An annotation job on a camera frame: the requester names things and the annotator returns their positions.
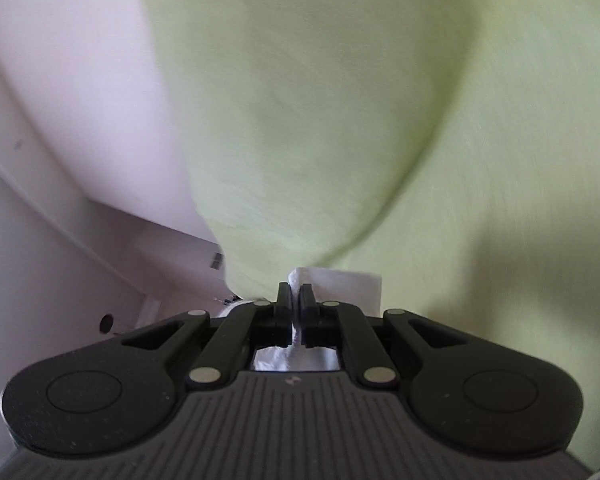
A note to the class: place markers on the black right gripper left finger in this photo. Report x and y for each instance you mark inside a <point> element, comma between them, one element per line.
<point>108,396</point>

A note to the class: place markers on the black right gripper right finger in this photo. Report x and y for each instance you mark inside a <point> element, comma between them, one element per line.
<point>467,392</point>

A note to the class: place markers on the white paper towel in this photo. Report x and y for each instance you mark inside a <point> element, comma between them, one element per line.
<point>361,289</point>

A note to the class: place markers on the light green bed sheet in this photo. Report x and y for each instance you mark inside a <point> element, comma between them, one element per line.
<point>497,232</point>

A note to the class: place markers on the light green pillow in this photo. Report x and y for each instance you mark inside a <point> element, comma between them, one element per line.
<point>300,119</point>

